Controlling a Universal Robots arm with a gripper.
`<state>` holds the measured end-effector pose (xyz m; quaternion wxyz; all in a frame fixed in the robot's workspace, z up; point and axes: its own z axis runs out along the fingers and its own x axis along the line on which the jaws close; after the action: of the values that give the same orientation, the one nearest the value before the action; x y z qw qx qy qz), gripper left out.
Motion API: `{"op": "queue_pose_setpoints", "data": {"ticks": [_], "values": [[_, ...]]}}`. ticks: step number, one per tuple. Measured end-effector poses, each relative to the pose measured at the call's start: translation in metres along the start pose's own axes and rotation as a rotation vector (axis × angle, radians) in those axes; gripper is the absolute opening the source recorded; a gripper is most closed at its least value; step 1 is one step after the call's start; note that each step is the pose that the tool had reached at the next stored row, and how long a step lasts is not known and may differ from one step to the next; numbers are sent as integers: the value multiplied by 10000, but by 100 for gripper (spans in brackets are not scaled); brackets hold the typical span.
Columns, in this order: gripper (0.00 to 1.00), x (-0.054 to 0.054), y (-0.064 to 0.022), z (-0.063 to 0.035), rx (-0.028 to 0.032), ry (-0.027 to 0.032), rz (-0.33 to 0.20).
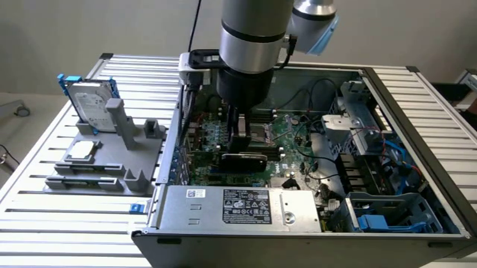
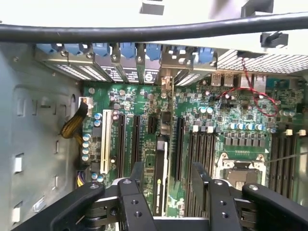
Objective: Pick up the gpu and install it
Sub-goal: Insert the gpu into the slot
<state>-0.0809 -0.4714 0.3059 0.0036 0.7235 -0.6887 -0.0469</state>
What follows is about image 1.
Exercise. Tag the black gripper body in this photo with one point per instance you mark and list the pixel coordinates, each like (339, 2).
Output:
(243, 89)

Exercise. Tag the black graphics card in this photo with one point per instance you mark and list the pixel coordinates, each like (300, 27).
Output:
(243, 164)

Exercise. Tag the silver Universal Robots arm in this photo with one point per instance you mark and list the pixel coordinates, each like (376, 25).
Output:
(252, 36)

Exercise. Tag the CPU socket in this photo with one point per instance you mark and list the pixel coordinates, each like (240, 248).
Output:
(264, 134)

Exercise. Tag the green motherboard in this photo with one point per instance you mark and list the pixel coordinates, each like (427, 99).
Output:
(293, 134)

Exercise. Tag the silver chipset heatsink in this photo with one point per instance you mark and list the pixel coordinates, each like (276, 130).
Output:
(283, 183)

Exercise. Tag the silver power supply unit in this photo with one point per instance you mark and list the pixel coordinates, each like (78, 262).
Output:
(237, 209)

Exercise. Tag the metal disk bay cage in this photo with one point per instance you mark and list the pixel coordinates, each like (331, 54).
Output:
(354, 120)

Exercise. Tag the grey parts rack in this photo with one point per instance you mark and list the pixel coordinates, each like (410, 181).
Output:
(110, 156)

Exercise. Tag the blue case latch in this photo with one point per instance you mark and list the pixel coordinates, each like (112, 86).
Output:
(134, 208)

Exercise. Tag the silver CPU chip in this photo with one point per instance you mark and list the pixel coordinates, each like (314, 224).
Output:
(82, 150)

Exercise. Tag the green RAM stick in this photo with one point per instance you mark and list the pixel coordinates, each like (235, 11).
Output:
(80, 182)
(86, 168)

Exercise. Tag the open black PC case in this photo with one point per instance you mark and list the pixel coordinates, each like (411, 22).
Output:
(408, 156)

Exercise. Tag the blue plastic disk bay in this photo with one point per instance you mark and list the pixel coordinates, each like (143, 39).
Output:
(387, 215)

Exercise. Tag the grey caster wheel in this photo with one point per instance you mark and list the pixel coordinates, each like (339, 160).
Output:
(21, 111)

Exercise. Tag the dark background furniture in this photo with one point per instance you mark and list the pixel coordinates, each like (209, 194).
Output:
(463, 89)

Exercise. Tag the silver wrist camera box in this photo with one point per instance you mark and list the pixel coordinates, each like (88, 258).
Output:
(193, 65)

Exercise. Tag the hard disk with blue bracket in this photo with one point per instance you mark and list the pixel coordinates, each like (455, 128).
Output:
(90, 103)

